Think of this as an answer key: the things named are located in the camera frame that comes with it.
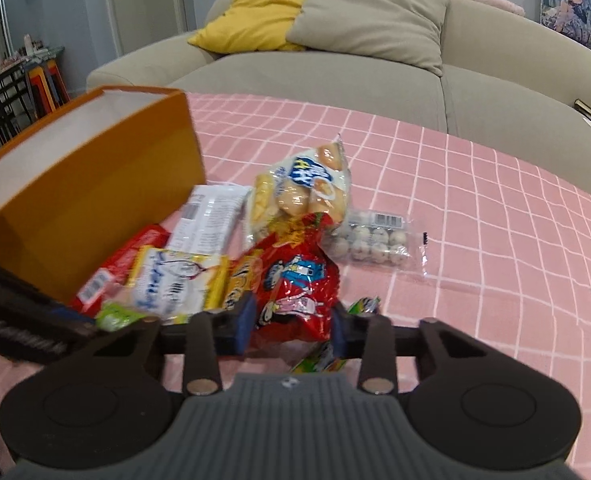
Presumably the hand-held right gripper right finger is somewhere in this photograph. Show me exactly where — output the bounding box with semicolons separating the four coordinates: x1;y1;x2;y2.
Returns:
333;305;486;395

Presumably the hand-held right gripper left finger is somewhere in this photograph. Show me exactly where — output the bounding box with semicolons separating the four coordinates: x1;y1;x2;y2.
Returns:
98;294;257;397

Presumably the red snack bag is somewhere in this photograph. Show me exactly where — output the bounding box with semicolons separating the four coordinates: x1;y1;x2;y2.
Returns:
248;212;341;356

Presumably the red sausage packet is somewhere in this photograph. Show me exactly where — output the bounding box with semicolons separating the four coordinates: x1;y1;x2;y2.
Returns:
70;224;172;317

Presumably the orange cardboard box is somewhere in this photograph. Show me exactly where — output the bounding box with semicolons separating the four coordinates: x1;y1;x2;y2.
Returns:
0;86;207;306

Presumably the green candy wrapper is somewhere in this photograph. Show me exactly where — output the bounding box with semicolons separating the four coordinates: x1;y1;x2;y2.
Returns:
295;296;382;375

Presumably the yellow cartoon snack packet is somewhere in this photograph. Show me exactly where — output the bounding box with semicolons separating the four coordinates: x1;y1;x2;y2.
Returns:
220;250;263;316

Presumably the yellow and white snack packet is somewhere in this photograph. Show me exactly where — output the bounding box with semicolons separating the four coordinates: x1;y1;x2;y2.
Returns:
125;246;230;325

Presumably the clear quail egg pack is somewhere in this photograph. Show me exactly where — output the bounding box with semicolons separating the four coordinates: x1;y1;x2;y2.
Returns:
323;208;429;277

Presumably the green snack packet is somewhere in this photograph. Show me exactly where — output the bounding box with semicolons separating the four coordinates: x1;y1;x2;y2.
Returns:
95;302;148;332

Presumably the bread bun bag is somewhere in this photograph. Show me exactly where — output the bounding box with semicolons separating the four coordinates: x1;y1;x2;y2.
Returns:
245;134;352;248

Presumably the pink checked tablecloth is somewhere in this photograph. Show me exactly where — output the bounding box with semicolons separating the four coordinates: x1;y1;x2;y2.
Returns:
0;91;591;480

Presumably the orange stool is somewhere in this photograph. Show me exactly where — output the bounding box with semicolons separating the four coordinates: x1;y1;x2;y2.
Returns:
26;67;51;118
45;59;71;106

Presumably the beige sofa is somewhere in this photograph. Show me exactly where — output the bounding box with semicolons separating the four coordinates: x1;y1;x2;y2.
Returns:
86;0;591;161

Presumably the cluttered side table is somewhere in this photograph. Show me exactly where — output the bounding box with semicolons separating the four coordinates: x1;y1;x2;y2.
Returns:
0;34;66;68

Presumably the yellow pillow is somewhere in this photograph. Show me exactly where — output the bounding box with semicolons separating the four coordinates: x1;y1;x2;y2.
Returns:
188;0;317;53

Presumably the beige pillow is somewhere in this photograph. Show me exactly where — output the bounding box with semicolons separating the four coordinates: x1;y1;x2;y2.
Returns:
286;0;450;77

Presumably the white door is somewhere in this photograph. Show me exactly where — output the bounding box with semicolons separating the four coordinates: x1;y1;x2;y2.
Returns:
100;0;196;58

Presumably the pink blanket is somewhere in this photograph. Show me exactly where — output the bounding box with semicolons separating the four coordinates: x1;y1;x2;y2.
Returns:
448;0;525;17

